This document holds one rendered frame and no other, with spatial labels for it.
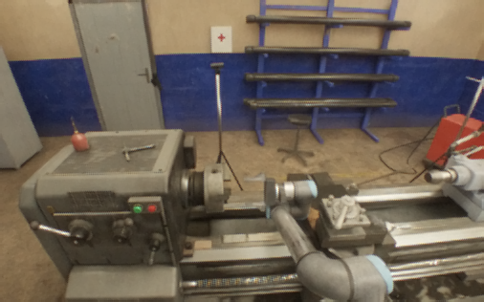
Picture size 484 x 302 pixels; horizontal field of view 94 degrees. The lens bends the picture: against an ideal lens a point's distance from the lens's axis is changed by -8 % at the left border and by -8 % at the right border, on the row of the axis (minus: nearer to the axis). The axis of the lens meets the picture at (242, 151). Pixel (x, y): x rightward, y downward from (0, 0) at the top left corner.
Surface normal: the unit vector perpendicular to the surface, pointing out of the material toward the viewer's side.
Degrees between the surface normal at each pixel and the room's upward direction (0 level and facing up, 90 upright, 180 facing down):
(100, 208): 90
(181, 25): 90
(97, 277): 32
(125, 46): 90
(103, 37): 90
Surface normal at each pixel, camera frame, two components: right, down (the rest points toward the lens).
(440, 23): 0.07, 0.50
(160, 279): 0.04, -0.47
